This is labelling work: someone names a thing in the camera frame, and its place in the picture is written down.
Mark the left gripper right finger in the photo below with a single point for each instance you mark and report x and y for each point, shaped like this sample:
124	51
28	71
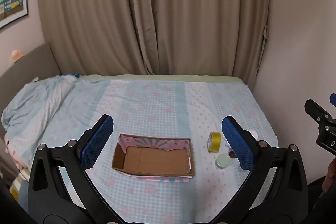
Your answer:
275	191

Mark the yellow tape roll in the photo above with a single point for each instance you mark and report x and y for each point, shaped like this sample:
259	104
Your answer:
214	142

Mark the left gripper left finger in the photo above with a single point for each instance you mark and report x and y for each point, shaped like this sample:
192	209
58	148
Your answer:
60	191

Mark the person's right hand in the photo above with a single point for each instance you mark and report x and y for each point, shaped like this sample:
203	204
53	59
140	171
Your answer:
330	177

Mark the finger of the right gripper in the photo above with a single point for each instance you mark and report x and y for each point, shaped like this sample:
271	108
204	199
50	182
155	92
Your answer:
333	99
318	114

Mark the open cardboard box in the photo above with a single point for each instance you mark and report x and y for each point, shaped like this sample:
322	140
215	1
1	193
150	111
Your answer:
152	158

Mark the grey headboard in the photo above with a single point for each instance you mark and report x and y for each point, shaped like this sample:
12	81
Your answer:
39	63

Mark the plush toy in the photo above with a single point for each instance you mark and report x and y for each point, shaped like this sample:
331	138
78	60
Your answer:
16	55

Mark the small silver red bottle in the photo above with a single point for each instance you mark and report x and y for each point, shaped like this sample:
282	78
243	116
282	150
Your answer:
232	155

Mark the green mattress edge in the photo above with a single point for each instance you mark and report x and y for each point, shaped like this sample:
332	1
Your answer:
203	79

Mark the beige curtain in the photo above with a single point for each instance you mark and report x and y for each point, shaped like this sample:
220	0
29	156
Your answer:
157	37

